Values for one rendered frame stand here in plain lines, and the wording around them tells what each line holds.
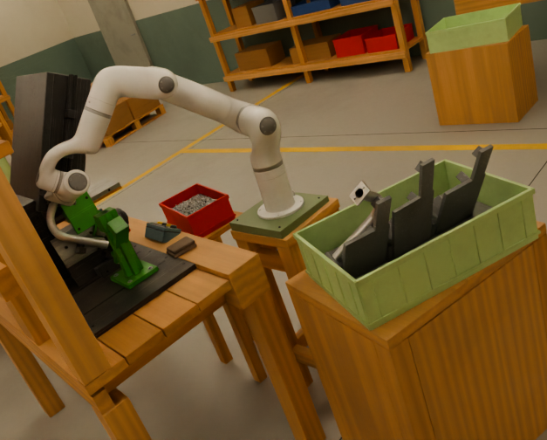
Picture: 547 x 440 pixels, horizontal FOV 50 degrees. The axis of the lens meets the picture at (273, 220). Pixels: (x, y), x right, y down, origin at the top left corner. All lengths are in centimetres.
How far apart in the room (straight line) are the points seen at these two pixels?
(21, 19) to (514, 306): 1124
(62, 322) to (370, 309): 84
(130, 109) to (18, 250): 719
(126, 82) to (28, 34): 1041
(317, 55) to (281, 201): 563
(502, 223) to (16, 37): 1111
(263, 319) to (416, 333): 62
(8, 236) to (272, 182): 101
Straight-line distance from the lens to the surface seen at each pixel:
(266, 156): 220
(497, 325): 199
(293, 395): 234
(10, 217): 163
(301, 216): 223
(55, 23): 1268
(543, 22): 703
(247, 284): 203
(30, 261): 167
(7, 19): 1229
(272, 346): 219
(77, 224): 236
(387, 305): 169
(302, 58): 786
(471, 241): 178
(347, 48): 747
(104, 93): 202
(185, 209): 267
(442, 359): 185
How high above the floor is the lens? 182
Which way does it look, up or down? 25 degrees down
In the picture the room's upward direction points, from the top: 20 degrees counter-clockwise
